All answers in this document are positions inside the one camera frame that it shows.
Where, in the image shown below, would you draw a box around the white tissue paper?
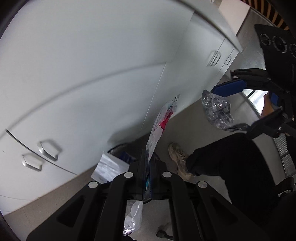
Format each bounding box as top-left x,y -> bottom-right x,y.
91,152 -> 130,184

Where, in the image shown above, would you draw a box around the white kitchen cabinet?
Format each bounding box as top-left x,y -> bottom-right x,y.
1,1 -> 242,215

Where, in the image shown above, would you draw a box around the silver cabinet handle left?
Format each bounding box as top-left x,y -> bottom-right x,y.
22,153 -> 44,172

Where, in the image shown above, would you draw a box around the blue snack bag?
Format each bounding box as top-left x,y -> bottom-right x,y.
119,151 -> 138,165

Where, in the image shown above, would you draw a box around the tan left shoe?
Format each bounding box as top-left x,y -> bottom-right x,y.
168,143 -> 193,181

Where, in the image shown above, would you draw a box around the clear plastic bags in bin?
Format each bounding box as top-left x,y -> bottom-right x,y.
123,200 -> 143,236

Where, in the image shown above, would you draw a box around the black office chair base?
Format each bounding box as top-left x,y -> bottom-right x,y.
156,222 -> 174,240

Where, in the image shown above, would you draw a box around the person's right hand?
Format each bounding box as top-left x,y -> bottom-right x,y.
261,93 -> 274,118

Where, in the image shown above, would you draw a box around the silver cabinet handle right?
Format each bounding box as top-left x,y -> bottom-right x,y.
37,139 -> 62,162

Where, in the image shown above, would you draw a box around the clear bag with red print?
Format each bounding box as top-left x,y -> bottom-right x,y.
146,94 -> 180,162

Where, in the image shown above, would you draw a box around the person's dark trouser leg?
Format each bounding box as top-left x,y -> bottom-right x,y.
185,133 -> 292,240

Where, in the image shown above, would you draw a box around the clear plastic blister tray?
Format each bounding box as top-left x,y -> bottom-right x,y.
201,90 -> 234,130

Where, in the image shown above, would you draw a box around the silver cabinet handle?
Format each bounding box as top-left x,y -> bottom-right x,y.
22,153 -> 44,172
37,139 -> 62,162

